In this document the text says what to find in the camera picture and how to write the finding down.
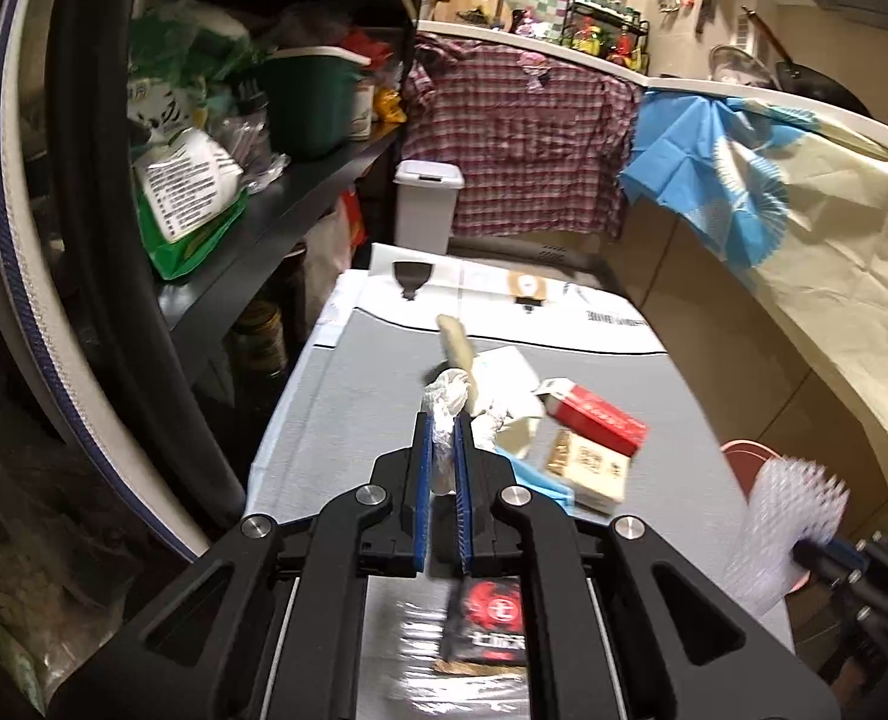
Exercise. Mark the white foam fruit net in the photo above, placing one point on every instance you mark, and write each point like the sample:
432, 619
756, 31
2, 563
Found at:
791, 499

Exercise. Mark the blue beige cloth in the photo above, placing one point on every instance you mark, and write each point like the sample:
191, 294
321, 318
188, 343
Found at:
796, 205

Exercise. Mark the white tissue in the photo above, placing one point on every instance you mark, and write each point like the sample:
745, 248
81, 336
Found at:
444, 399

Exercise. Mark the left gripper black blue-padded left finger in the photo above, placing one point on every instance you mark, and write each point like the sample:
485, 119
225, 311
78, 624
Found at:
395, 538

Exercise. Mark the green plastic container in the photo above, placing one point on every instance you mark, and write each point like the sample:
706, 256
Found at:
311, 95

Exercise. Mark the white small trash bin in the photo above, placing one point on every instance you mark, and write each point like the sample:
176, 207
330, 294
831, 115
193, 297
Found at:
427, 193

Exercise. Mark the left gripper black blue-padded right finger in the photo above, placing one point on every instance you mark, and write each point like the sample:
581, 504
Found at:
487, 546

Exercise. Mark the black wok pan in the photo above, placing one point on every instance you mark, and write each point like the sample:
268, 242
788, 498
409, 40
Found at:
803, 81

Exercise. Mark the red cigarette box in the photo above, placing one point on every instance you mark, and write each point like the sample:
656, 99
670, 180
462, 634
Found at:
592, 417

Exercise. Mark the pink plastic basin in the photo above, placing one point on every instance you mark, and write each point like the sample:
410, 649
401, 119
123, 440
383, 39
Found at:
746, 458

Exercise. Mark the green white bag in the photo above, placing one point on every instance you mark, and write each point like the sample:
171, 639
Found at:
188, 194

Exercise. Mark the beige paper bag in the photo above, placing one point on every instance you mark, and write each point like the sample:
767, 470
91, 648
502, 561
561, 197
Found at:
459, 352

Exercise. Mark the red plaid shirt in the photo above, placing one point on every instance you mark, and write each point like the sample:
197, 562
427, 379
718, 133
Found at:
540, 142

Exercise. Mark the blue face mask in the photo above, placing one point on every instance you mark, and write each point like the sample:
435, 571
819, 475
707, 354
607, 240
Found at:
528, 476

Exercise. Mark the white paper napkin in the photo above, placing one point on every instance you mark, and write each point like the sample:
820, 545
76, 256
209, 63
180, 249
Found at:
507, 412

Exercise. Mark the black shelf unit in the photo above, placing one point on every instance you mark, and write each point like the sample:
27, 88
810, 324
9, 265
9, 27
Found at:
154, 338

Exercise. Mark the beige tissue pack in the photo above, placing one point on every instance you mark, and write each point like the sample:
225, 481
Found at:
597, 476

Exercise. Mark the black red snack packet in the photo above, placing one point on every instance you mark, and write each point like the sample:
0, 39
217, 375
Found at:
484, 629

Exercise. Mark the black spice rack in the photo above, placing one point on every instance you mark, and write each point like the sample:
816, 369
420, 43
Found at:
608, 31

